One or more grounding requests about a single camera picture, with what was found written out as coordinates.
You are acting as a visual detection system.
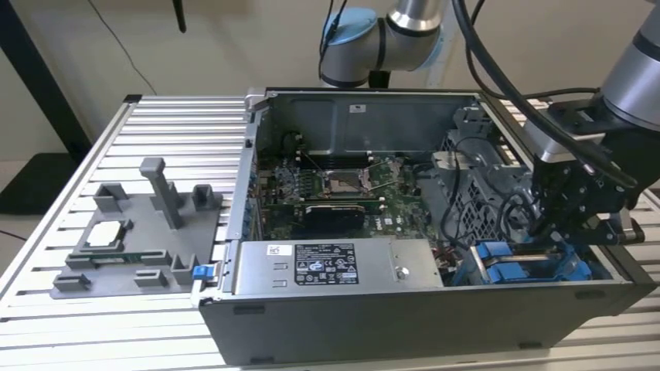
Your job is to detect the thick black disk wire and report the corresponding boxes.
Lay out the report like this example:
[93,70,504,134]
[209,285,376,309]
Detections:
[496,190,540,243]

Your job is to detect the hard disk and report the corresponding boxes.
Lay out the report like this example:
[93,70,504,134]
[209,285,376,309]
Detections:
[470,237,592,288]

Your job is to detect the metal disk bay cage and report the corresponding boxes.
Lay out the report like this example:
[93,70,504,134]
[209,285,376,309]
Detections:
[425,107,534,249]

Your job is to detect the green motherboard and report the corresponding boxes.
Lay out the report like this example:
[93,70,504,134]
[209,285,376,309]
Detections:
[253,153,440,241]

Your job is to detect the silver power supply unit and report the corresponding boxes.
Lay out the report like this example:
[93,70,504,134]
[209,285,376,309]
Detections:
[228,238,445,291]

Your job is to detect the CPU socket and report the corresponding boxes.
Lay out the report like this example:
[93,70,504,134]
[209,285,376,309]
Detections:
[321,168,370,195]

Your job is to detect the black RAM slots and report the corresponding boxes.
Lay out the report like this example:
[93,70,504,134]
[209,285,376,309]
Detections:
[297,151,374,164]
[302,196,384,206]

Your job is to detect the black open PC case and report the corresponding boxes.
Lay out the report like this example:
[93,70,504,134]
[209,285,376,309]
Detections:
[189,86,660,366]

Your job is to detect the black graphics card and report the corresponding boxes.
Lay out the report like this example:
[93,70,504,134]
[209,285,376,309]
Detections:
[302,203,369,233]

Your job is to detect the grey parts rack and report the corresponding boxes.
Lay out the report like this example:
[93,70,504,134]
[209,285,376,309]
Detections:
[48,155,225,301]

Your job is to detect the black antenna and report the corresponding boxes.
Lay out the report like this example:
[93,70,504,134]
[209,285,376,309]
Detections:
[170,0,188,33]

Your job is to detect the green RAM stick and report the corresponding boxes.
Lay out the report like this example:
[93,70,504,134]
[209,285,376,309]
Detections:
[89,252,172,263]

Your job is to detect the silver CPU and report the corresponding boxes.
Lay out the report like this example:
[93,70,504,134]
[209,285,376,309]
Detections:
[84,221,128,245]

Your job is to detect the black stand with base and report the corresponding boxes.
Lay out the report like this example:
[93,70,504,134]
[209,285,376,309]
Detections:
[0,0,93,215]

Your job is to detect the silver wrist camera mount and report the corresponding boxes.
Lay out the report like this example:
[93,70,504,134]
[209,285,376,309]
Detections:
[521,97,608,165]

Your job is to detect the thin black disk wire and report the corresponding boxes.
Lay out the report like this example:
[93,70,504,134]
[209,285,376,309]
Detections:
[440,145,466,248]

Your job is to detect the thick black arm cables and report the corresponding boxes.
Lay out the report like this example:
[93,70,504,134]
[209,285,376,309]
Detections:
[449,0,638,189]

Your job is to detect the locking lever wire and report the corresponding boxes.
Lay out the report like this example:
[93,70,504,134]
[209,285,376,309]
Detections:
[300,151,330,175]

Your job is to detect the thin black wall cable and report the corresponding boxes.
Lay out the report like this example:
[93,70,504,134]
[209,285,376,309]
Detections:
[85,0,157,92]

